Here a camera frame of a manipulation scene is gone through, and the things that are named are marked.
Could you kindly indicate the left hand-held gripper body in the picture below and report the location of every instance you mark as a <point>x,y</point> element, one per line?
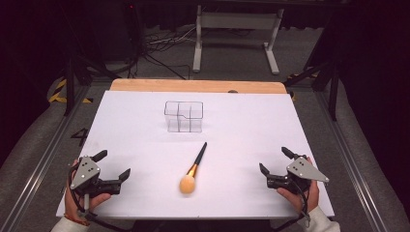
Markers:
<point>84,172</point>

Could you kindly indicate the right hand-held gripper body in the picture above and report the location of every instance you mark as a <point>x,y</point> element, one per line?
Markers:
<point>301,170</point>

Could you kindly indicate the person's right hand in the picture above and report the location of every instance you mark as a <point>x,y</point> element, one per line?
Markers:
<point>295,199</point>

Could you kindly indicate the person's left hand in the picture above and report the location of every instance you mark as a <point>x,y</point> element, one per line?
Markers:
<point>72,204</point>

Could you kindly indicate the white board sheet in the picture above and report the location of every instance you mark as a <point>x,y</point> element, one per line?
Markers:
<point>232,145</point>

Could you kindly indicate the makeup brush with orange bristles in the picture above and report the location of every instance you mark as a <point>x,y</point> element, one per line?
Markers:
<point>193,170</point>

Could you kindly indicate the yellow black floor tape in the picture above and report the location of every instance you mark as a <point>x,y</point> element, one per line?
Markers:
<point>59,93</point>

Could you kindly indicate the clear acrylic organizer box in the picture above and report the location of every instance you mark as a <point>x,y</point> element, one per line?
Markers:
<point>183,116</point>

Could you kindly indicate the wooden table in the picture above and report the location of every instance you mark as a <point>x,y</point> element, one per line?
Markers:
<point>193,86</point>

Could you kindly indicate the black device with red light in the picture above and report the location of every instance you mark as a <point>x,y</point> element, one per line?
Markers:
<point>133,29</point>

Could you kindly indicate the white metal stand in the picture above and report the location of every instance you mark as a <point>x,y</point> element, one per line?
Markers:
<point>238,20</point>

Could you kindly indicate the aluminium floor rail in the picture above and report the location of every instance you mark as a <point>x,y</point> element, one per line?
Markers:
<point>42,161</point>
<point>351,161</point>

